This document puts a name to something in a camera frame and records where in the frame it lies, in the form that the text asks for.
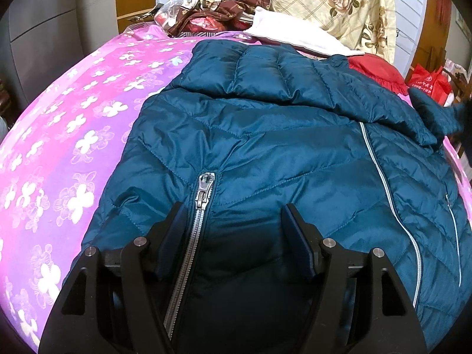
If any pink floral bed sheet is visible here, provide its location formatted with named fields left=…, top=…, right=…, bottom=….
left=0, top=22, right=472, bottom=352

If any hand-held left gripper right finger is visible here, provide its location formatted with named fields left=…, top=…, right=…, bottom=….
left=282, top=203, right=430, bottom=354

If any brown patterned cloth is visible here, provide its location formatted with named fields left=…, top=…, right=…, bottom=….
left=168, top=0, right=272, bottom=38

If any red shopping bag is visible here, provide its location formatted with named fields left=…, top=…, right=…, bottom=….
left=405, top=64, right=453, bottom=106

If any cream rose print quilt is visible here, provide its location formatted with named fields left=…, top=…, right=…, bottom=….
left=226, top=0, right=397, bottom=65

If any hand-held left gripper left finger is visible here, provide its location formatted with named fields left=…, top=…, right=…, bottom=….
left=38, top=201, right=196, bottom=354

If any teal puffer jacket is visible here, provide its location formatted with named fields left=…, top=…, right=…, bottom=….
left=61, top=40, right=472, bottom=354

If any red ruffled cushion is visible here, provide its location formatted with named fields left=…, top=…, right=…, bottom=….
left=348, top=53, right=409, bottom=96

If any clear plastic bag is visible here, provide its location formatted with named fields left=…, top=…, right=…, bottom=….
left=154, top=0, right=193, bottom=33

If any white pillow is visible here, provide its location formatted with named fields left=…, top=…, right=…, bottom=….
left=245, top=6, right=364, bottom=58

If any grey refrigerator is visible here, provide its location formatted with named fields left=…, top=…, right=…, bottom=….
left=0, top=0, right=123, bottom=109

